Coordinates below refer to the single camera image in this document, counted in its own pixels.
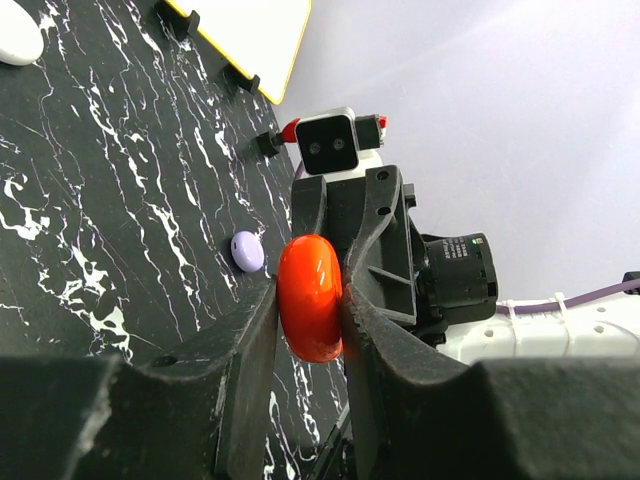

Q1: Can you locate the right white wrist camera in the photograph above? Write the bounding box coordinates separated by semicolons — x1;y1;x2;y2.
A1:
293;107;388;182

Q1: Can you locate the red earbud charging case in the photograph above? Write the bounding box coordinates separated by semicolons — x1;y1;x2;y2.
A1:
277;234;342;364

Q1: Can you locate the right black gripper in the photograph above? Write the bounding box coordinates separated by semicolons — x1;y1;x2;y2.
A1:
291;165;417;327

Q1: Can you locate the yellow framed whiteboard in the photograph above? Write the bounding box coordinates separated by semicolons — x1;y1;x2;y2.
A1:
167;0;312;105

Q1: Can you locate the purple earbud charging case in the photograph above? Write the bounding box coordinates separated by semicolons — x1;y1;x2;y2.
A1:
231;230;265;273

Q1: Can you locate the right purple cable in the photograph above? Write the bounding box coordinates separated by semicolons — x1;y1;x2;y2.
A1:
494;278;640;316

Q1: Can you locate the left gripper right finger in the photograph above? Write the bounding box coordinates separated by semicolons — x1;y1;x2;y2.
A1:
343;288;639;479

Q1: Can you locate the red emergency stop button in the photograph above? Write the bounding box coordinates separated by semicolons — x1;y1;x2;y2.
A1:
256;118;300;158

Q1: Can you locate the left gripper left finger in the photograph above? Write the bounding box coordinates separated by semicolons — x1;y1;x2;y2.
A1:
1;280;278;479

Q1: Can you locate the white earbud charging case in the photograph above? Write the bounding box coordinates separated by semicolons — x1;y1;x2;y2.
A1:
1;0;44;67

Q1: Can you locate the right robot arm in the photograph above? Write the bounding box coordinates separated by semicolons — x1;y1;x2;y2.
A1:
278;166;639;364

